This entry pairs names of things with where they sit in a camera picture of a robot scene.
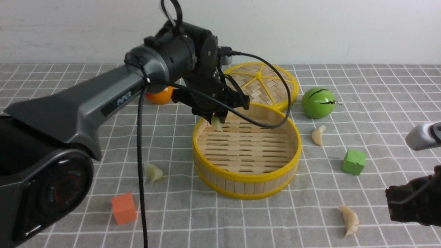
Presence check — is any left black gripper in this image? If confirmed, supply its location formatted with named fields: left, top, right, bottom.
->
left=172, top=34, right=249, bottom=124

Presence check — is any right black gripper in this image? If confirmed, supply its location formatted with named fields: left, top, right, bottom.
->
left=385, top=165, right=441, bottom=227

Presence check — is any greenish dumpling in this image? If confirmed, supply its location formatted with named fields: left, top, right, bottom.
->
left=211, top=115, right=223, bottom=132
left=143, top=162, right=164, bottom=183

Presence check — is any white dumpling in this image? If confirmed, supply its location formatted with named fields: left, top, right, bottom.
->
left=338, top=205, right=359, bottom=237
left=311, top=125, right=327, bottom=147

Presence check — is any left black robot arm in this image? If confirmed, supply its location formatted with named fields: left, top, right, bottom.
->
left=0, top=21, right=250, bottom=248

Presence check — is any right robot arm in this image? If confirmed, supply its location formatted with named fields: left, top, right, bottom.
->
left=385, top=122, right=441, bottom=227

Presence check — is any woven bamboo steamer lid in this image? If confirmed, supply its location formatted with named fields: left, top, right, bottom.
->
left=224, top=62, right=299, bottom=112

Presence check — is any bamboo steamer tray yellow rim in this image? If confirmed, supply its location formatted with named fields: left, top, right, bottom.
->
left=192, top=113, right=302, bottom=200

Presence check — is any orange toy pear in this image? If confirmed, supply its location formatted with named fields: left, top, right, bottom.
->
left=144, top=86, right=174, bottom=105

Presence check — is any green foam cube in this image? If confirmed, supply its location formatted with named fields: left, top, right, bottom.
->
left=342, top=149, right=366, bottom=176

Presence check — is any grey checkered tablecloth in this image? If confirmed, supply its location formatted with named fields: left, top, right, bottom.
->
left=0, top=64, right=441, bottom=248

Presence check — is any green toy watermelon ball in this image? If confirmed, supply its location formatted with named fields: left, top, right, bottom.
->
left=301, top=87, right=342, bottom=119

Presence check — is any orange foam cube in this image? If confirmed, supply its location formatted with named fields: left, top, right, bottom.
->
left=111, top=193, right=137, bottom=225

